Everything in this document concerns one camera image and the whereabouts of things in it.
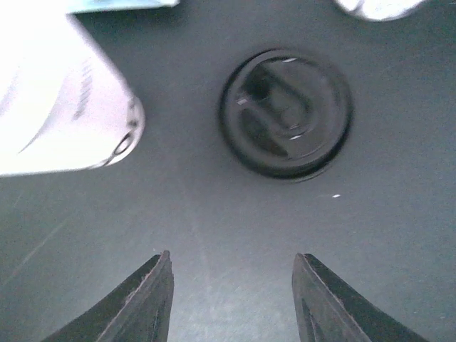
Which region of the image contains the clear stirrer holder cup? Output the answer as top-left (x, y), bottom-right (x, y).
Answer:
top-left (333, 0), bottom-right (428, 22)

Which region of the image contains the black lid right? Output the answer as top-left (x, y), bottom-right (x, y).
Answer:
top-left (218, 48), bottom-right (354, 180)

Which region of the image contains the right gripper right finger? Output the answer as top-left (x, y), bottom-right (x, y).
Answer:
top-left (292, 253), bottom-right (427, 342)

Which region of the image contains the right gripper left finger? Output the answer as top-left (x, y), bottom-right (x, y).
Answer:
top-left (45, 250), bottom-right (174, 341)

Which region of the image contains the light blue paper bag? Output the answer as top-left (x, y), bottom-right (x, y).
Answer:
top-left (66, 0), bottom-right (180, 14)

